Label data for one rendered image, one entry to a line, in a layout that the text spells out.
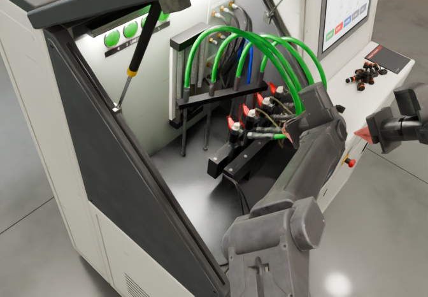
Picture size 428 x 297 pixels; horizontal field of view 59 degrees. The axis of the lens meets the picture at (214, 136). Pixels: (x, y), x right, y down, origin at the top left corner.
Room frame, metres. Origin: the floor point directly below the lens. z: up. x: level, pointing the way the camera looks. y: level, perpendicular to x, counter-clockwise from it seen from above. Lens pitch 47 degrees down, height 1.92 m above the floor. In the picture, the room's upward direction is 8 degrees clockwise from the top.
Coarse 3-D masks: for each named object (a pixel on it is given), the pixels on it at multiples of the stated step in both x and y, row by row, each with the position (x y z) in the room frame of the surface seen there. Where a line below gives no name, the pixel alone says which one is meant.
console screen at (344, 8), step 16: (336, 0) 1.32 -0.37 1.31; (352, 0) 1.43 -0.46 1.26; (368, 0) 1.56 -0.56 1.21; (320, 16) 1.23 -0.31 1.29; (336, 16) 1.32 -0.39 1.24; (352, 16) 1.44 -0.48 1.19; (368, 16) 1.58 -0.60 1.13; (320, 32) 1.22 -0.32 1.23; (336, 32) 1.32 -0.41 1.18; (352, 32) 1.45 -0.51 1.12; (320, 48) 1.22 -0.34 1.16
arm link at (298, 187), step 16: (320, 128) 0.55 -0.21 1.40; (304, 144) 0.47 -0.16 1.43; (320, 144) 0.46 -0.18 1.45; (336, 144) 0.50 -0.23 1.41; (304, 160) 0.39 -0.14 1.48; (320, 160) 0.42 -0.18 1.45; (288, 176) 0.34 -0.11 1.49; (304, 176) 0.34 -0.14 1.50; (320, 176) 0.38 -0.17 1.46; (272, 192) 0.30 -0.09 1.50; (288, 192) 0.29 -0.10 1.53; (304, 192) 0.31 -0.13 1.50; (256, 208) 0.27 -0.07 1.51; (272, 208) 0.27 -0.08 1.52; (304, 208) 0.25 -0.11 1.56; (304, 224) 0.22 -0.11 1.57; (320, 224) 0.24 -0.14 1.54; (224, 240) 0.23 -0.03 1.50; (304, 240) 0.21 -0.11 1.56; (320, 240) 0.22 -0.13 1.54; (224, 256) 0.21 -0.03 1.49
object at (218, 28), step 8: (208, 32) 0.87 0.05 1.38; (232, 32) 0.83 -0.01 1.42; (240, 32) 0.82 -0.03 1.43; (200, 40) 0.89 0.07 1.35; (248, 40) 0.80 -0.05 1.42; (256, 40) 0.79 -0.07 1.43; (192, 48) 0.90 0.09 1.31; (264, 48) 0.78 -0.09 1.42; (192, 56) 0.90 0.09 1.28; (272, 56) 0.76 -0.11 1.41; (280, 64) 0.75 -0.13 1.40; (280, 72) 0.74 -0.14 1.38; (288, 80) 0.73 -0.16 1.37; (184, 88) 0.91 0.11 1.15; (296, 96) 0.71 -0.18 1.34; (296, 104) 0.71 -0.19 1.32; (296, 112) 0.70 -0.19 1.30; (280, 136) 0.72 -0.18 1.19
